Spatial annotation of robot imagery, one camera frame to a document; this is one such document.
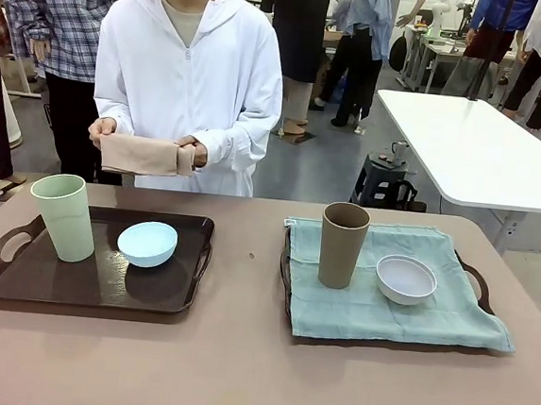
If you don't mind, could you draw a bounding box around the person's left hand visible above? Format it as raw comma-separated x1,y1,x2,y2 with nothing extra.
172,137,211,170

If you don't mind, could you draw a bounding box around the dark brown tray with handles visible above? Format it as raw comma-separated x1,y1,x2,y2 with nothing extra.
272,225,503,361
0,197,217,320

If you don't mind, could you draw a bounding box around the tall brown cup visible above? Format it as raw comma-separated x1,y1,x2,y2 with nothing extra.
315,199,374,293

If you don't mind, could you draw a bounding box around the person's left forearm white sleeve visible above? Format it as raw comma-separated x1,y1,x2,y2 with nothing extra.
178,118,273,175

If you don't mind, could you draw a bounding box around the black pole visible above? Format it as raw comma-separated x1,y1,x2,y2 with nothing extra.
467,0,513,105

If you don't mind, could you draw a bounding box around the person in blue jacket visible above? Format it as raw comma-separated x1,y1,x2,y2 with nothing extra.
463,0,538,65

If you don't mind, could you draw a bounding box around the metal mug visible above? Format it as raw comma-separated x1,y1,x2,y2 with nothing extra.
389,139,411,167

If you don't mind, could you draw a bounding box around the person in white jacket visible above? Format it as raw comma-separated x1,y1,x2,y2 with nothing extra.
85,0,292,200

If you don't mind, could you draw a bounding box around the person in blue plaid shirt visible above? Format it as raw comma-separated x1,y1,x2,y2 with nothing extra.
0,0,141,187

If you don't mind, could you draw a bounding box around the person's right hand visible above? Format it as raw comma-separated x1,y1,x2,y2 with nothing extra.
87,116,118,150

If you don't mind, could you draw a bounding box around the beige cloth mat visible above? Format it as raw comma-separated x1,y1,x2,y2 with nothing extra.
96,131,197,180

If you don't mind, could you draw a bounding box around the white desk with thin legs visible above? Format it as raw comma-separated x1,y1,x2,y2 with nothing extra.
0,53,50,101

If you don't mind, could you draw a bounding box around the teal cloth mat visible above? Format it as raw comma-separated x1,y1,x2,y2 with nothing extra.
275,214,526,357

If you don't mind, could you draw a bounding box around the tall pale green cup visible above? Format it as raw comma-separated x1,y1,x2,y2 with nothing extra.
24,170,102,264

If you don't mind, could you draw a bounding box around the white cylindrical stand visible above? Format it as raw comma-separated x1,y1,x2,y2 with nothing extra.
0,86,28,151

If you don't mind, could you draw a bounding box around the large white table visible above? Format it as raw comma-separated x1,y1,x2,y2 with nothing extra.
363,88,541,259

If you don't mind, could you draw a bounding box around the light blue bowl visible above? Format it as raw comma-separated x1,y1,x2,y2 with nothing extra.
114,218,180,272

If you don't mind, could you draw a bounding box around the person's right forearm white sleeve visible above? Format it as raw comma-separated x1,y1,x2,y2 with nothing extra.
90,94,139,138

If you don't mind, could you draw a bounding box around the person in black clothes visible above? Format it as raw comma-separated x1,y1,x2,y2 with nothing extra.
249,0,330,140

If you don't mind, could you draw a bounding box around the white bowl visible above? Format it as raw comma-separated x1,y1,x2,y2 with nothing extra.
373,252,441,309

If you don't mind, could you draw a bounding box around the white background workbench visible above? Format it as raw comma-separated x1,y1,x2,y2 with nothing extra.
401,24,471,95

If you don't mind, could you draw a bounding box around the black step stool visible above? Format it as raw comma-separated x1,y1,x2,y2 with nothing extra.
348,152,411,211

